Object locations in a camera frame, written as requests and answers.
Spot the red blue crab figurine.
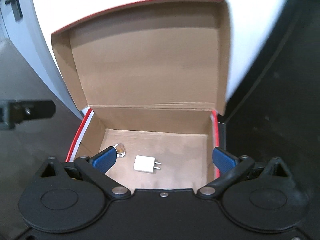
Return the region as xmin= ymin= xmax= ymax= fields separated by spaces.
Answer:
xmin=113 ymin=143 xmax=126 ymax=158

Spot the red cardboard shoe box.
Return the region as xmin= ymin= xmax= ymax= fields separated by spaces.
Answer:
xmin=51 ymin=0 xmax=231 ymax=190

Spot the white power adapter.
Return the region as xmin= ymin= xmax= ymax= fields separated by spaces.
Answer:
xmin=133 ymin=155 xmax=161 ymax=173

